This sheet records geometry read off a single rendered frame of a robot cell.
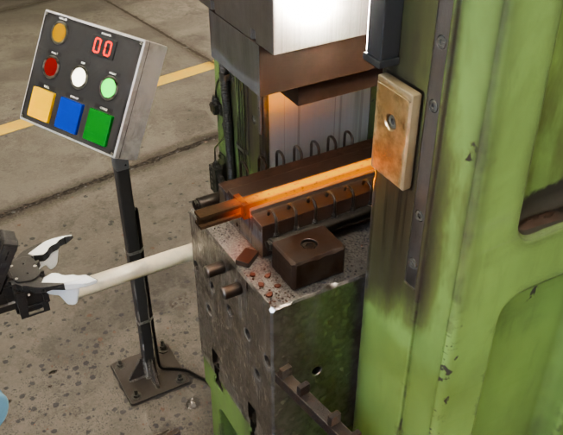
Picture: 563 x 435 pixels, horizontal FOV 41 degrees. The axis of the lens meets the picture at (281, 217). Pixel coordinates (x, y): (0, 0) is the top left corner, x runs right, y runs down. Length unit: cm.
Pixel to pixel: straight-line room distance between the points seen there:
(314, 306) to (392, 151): 38
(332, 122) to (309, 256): 47
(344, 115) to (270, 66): 52
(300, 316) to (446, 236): 37
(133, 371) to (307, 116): 114
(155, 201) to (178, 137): 57
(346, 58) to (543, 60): 42
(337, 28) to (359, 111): 56
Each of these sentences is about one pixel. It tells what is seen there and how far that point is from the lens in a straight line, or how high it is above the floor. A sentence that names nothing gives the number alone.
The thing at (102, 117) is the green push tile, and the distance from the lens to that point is 182.
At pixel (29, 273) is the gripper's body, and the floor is 101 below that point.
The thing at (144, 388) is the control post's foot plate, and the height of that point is 1.
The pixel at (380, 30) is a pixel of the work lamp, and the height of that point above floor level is 144.
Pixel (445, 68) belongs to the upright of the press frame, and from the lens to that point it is 112.
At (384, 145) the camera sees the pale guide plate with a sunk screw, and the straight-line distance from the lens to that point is 125.
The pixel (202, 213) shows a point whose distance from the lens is 149.
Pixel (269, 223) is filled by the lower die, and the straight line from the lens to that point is 148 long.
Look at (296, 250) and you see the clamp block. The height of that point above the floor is 98.
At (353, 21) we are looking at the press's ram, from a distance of 132.
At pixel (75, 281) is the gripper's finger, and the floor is 100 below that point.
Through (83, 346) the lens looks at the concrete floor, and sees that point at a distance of 272.
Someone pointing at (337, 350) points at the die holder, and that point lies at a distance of 159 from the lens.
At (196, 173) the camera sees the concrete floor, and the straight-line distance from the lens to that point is 352.
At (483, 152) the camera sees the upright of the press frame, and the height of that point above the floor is 132.
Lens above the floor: 186
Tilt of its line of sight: 35 degrees down
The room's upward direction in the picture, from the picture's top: straight up
